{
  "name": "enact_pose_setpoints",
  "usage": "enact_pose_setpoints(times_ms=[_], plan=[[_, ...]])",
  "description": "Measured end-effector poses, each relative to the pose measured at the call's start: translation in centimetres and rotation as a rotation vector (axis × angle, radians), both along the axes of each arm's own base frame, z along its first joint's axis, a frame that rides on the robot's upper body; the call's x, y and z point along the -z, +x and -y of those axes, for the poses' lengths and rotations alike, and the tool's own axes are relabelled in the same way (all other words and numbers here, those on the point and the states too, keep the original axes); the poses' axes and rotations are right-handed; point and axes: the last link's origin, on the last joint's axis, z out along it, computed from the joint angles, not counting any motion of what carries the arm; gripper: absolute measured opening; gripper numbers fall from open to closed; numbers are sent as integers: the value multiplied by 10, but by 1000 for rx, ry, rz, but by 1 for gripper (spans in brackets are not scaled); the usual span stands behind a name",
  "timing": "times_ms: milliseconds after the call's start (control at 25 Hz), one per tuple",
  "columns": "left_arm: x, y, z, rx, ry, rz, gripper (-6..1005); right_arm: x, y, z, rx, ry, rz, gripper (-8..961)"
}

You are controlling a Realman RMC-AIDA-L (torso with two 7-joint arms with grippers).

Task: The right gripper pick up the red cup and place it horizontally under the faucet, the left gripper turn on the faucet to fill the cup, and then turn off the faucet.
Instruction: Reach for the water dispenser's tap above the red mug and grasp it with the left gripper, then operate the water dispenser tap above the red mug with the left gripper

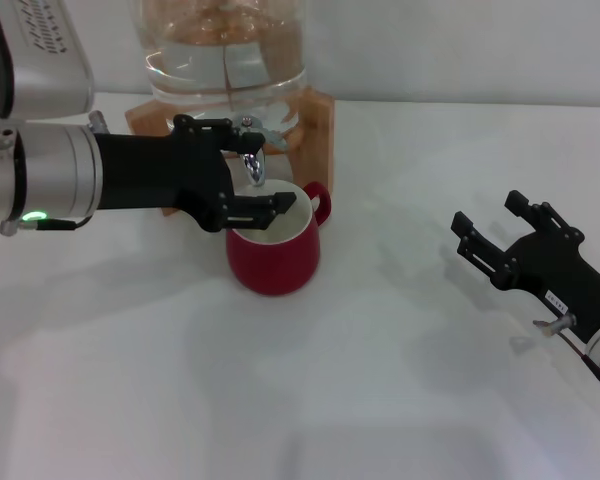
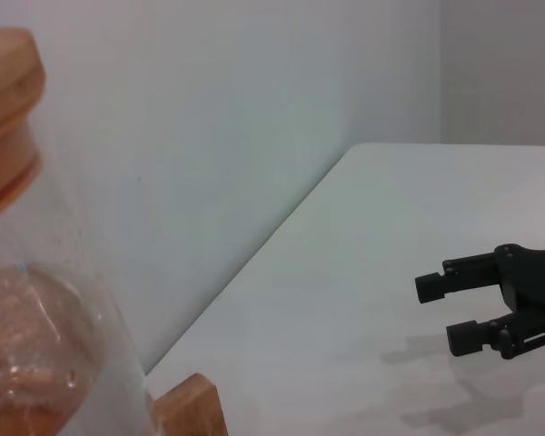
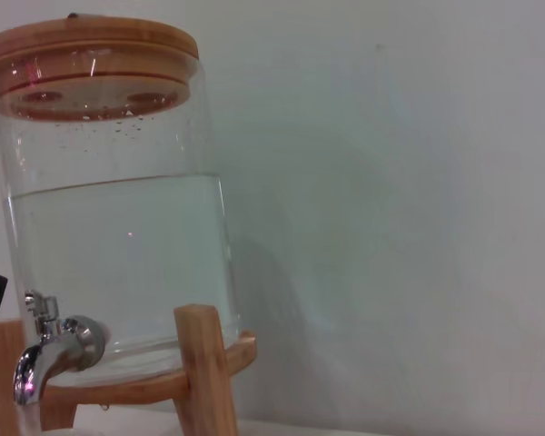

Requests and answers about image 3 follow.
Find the chrome faucet spout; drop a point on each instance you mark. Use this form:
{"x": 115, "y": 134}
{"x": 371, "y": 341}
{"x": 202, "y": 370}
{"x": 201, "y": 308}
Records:
{"x": 50, "y": 349}

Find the glass water dispenser jar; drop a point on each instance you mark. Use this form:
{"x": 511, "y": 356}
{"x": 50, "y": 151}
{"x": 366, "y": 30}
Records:
{"x": 113, "y": 254}

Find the wooden dispenser stand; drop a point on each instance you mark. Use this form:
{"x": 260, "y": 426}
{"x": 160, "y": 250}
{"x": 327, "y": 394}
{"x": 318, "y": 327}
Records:
{"x": 200, "y": 377}

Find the round bamboo jar lid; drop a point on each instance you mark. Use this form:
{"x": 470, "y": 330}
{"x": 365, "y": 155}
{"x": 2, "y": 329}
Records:
{"x": 86, "y": 59}

